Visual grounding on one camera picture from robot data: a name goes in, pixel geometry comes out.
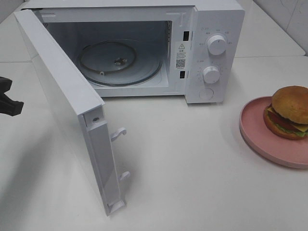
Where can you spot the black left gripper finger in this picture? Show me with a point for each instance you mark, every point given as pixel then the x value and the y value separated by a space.
pixel 10 107

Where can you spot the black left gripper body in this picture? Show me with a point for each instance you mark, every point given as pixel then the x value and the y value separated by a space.
pixel 5 85

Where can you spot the white microwave door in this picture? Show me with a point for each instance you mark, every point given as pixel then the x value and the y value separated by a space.
pixel 78 111

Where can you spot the round white door button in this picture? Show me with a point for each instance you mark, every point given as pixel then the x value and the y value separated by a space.
pixel 206 94

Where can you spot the white timer knob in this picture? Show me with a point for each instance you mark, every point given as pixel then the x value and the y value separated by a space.
pixel 211 74

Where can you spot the burger with lettuce and cheese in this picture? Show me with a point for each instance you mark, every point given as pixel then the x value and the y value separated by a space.
pixel 287 115

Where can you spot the pink round plate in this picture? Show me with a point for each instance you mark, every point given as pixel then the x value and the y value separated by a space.
pixel 285 152

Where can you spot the white microwave oven body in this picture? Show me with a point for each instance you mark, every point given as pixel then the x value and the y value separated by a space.
pixel 178 29

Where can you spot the upper white power knob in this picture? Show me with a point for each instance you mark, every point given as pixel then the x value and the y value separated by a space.
pixel 216 44

